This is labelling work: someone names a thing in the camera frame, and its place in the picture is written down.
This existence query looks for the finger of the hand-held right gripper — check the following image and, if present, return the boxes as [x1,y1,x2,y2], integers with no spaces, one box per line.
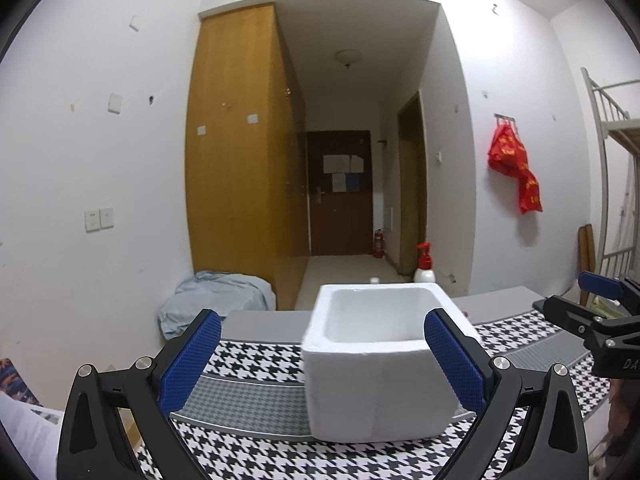
[578,271,640,319]
[532,294,627,350]

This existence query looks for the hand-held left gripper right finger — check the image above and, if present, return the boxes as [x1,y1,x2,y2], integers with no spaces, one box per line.
[424,308,591,480]

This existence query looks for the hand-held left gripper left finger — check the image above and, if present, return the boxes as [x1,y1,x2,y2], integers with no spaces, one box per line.
[56,309,223,480]

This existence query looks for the white foam box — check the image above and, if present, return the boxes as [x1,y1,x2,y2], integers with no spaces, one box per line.
[301,283,485,444]

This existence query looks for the person's right forearm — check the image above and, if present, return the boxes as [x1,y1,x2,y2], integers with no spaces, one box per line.
[606,377,640,457]

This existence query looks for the wooden boards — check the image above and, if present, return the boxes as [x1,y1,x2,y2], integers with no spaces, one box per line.
[578,225,596,306]

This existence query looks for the blue-grey bedding bundle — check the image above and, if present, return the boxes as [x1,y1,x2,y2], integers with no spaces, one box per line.
[159,270,276,341]

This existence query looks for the houndstooth blanket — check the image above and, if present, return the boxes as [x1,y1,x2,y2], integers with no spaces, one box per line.
[135,286,617,480]

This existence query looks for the white bottle with red pump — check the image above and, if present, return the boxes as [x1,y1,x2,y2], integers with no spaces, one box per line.
[413,242,437,284]

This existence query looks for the red plastic bag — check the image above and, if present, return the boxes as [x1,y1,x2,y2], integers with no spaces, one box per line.
[517,167,543,215]
[488,125,529,177]

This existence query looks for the metal bunk bed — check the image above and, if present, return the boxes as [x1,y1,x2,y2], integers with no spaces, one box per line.
[580,67,640,311]

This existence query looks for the wooden side door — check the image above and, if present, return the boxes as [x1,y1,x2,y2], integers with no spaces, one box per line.
[397,90,429,276]

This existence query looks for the blue and orange patterned cloth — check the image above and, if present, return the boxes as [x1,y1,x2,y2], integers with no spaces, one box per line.
[0,357,44,407]

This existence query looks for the stack of papers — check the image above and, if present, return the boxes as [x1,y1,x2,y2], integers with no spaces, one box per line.
[0,390,67,480]

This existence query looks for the dark brown door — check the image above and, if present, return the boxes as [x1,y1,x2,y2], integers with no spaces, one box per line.
[305,130,375,257]

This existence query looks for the wooden wardrobe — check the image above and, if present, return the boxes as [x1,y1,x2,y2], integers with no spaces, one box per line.
[185,3,307,297]

